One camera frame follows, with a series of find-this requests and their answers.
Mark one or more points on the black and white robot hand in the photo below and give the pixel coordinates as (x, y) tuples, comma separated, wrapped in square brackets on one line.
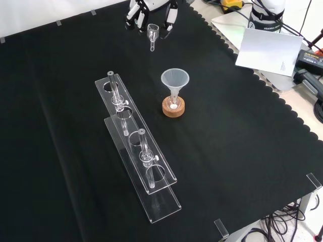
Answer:
[(170, 15)]

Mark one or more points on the clear plastic funnel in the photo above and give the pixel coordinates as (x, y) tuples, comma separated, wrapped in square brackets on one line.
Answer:
[(175, 80)]

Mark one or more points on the clear acrylic funnel stand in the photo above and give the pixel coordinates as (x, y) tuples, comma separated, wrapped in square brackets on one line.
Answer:
[(141, 161)]

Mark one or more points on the pale board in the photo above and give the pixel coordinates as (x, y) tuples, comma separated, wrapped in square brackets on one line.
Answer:
[(227, 22)]

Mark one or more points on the yellow stop button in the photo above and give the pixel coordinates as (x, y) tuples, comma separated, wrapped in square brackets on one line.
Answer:
[(230, 3)]

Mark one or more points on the small round-bottom glass flask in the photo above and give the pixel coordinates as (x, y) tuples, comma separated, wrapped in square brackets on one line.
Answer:
[(173, 104)]

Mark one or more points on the white paper card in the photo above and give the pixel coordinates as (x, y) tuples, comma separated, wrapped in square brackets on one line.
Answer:
[(270, 50)]

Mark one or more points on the black bench cloth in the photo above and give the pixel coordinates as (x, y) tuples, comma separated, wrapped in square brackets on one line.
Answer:
[(75, 126)]

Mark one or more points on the black power adapter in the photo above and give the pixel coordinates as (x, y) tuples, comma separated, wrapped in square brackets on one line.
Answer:
[(311, 59)]

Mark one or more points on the clear cloth clip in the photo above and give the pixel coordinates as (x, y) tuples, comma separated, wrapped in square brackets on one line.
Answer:
[(314, 181), (221, 228)]

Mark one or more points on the grey table leg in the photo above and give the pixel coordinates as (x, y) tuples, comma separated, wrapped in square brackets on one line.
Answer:
[(305, 204)]

